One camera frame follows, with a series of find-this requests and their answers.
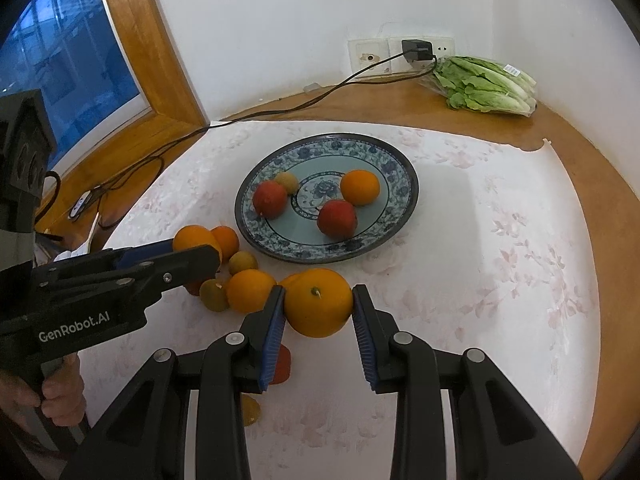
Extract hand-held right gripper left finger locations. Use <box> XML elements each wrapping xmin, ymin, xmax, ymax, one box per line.
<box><xmin>60</xmin><ymin>285</ymin><xmax>287</xmax><ymax>480</ymax></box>

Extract blue floral patterned plate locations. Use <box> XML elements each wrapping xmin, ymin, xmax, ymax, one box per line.
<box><xmin>234</xmin><ymin>133</ymin><xmax>419</xmax><ymax>264</ymax></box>

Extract person's left hand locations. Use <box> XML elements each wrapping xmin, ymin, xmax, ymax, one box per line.
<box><xmin>0</xmin><ymin>354</ymin><xmax>87</xmax><ymax>427</ymax></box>

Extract large yellow-green plum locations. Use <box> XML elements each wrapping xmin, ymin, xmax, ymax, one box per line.
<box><xmin>199</xmin><ymin>279</ymin><xmax>230</xmax><ymax>313</ymax></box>

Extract black plug-in charger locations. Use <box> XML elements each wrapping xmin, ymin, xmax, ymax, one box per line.
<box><xmin>401</xmin><ymin>38</ymin><xmax>435</xmax><ymax>63</ymax></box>

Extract wooden window frame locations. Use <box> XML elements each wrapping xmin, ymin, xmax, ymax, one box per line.
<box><xmin>30</xmin><ymin>0</ymin><xmax>208</xmax><ymax>221</ymax></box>

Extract white lined notebook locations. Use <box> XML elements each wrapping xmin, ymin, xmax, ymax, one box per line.
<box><xmin>52</xmin><ymin>212</ymin><xmax>101</xmax><ymax>263</ymax></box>

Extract beige wall plate with hole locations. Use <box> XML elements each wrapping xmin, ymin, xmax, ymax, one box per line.
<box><xmin>347</xmin><ymin>38</ymin><xmax>390</xmax><ymax>78</ymax></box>

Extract white inline cable box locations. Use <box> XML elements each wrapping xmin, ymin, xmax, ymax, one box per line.
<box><xmin>67</xmin><ymin>190</ymin><xmax>94</xmax><ymax>220</ymax></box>

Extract blue window pane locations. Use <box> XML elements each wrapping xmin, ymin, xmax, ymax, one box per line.
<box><xmin>0</xmin><ymin>0</ymin><xmax>141</xmax><ymax>168</ymax></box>

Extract black charger cable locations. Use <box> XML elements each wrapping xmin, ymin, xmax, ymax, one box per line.
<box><xmin>37</xmin><ymin>50</ymin><xmax>441</xmax><ymax>241</ymax></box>

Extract bagged green lettuce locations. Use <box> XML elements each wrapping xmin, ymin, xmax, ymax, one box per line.
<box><xmin>422</xmin><ymin>55</ymin><xmax>538</xmax><ymax>117</ymax></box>

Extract large red pomegranate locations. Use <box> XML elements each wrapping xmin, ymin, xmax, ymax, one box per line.
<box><xmin>270</xmin><ymin>344</ymin><xmax>292</xmax><ymax>385</ymax></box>

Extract orange with stem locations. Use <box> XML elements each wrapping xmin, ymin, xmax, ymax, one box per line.
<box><xmin>283</xmin><ymin>268</ymin><xmax>354</xmax><ymax>338</ymax></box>

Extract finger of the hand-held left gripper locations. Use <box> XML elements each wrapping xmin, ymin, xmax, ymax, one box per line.
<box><xmin>32</xmin><ymin>239</ymin><xmax>176</xmax><ymax>286</ymax></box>
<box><xmin>37</xmin><ymin>244</ymin><xmax>222</xmax><ymax>313</ymax></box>

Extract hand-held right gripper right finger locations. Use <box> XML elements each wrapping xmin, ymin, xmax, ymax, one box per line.
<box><xmin>351</xmin><ymin>284</ymin><xmax>583</xmax><ymax>480</ymax></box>

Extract white floral tablecloth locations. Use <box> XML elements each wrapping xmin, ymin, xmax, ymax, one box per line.
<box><xmin>77</xmin><ymin>120</ymin><xmax>601</xmax><ymax>480</ymax></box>

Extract beige wall power socket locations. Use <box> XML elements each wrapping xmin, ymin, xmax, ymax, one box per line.
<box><xmin>387</xmin><ymin>36</ymin><xmax>455</xmax><ymax>75</ymax></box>

